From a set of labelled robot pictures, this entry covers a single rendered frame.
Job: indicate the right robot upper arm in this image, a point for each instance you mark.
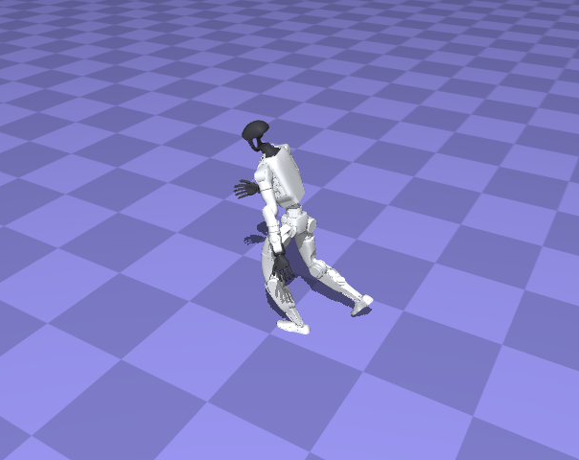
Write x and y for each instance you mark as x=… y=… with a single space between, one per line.
x=286 y=146

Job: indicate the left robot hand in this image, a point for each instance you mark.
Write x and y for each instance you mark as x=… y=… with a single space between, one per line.
x=281 y=263

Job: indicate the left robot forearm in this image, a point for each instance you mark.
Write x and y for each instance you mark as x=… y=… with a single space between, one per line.
x=273 y=229

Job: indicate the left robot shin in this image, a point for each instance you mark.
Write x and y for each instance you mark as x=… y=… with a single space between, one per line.
x=283 y=298

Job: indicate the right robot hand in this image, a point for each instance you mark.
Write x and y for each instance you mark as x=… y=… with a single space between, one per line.
x=250 y=188

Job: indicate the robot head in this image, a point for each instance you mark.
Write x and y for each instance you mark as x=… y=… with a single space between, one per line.
x=256 y=129

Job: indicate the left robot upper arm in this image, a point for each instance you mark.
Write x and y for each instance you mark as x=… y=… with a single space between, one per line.
x=263 y=177

